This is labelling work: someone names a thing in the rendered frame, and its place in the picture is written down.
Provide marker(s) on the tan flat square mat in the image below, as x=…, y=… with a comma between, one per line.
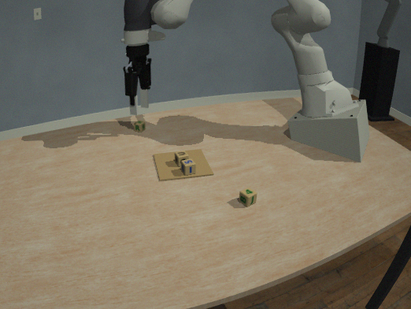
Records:
x=168, y=170

